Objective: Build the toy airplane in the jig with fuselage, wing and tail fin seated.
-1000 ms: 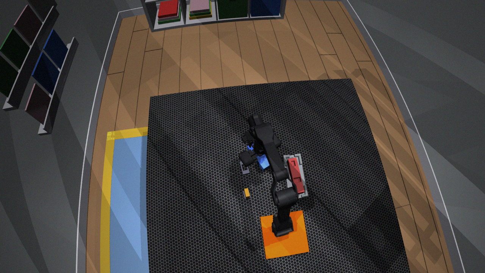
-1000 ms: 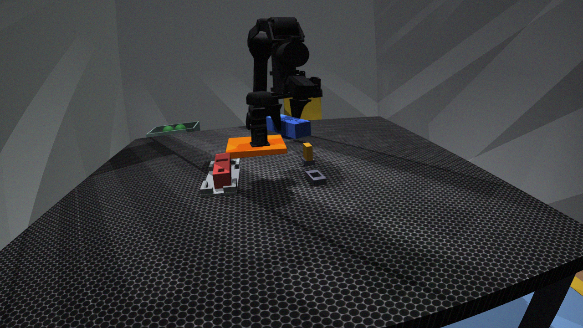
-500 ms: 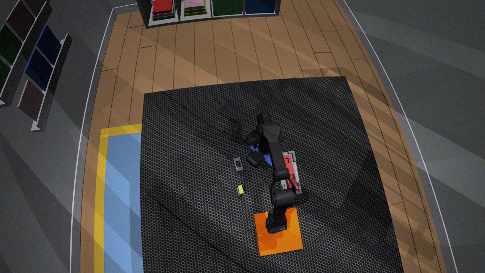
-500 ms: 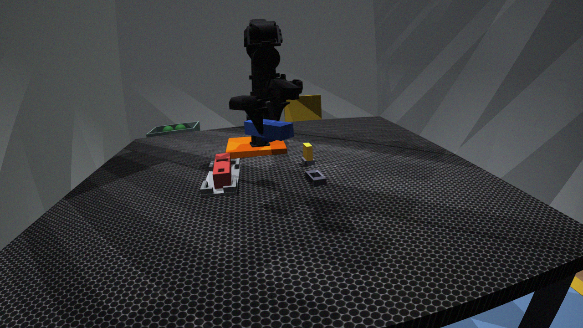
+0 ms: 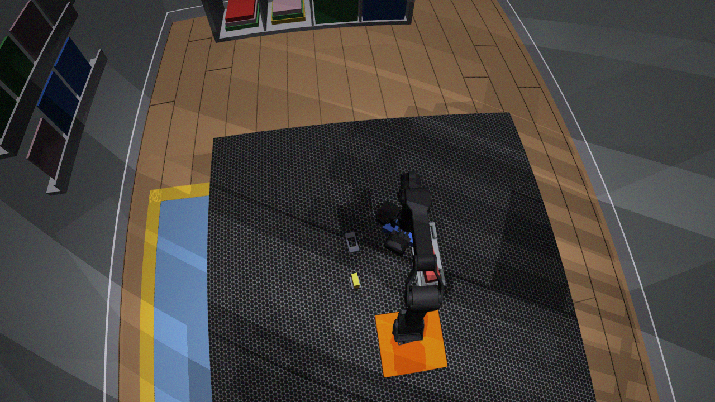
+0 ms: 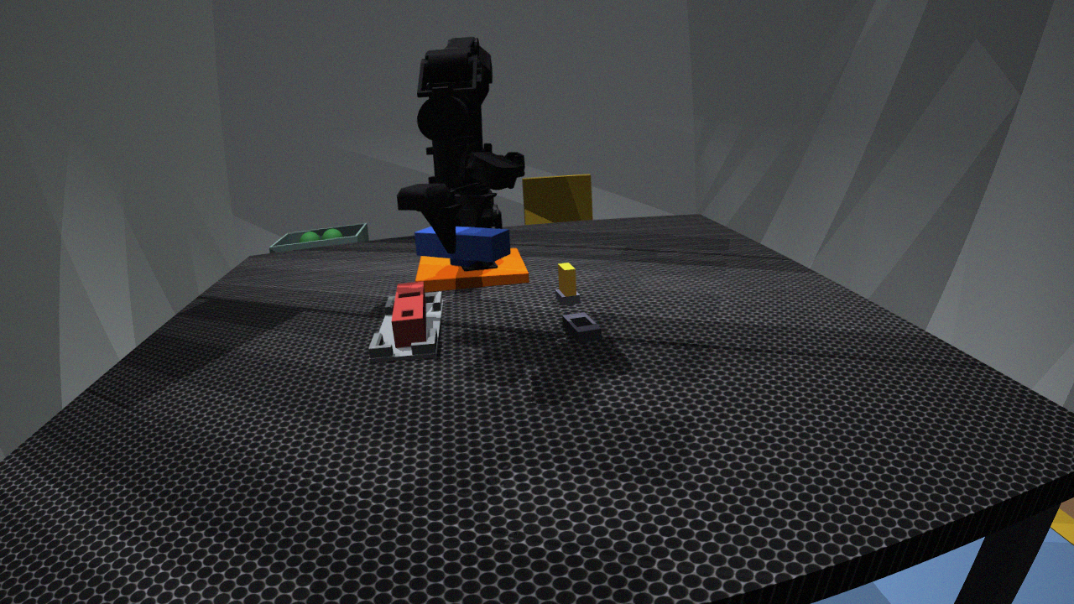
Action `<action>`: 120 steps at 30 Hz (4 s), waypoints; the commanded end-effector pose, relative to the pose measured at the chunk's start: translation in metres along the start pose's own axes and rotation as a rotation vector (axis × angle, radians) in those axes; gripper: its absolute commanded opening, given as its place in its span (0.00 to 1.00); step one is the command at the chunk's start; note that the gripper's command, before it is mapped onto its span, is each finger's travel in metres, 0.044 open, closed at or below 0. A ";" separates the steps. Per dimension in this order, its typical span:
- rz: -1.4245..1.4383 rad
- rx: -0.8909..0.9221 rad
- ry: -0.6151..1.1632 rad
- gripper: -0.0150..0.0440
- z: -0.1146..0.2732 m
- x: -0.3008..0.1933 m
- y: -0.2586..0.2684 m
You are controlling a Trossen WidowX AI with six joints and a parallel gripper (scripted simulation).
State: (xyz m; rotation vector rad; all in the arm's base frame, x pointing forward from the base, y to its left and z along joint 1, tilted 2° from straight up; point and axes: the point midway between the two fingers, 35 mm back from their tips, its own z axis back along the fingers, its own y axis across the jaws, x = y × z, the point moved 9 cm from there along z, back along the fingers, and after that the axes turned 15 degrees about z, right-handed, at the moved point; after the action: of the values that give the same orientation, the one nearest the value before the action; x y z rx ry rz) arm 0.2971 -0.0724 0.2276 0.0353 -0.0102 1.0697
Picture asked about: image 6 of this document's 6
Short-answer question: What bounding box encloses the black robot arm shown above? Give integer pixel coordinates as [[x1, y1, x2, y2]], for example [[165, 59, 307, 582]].
[[417, 35, 524, 229]]

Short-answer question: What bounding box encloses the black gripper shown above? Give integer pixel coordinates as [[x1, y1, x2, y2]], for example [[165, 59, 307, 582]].
[[397, 135, 497, 254]]

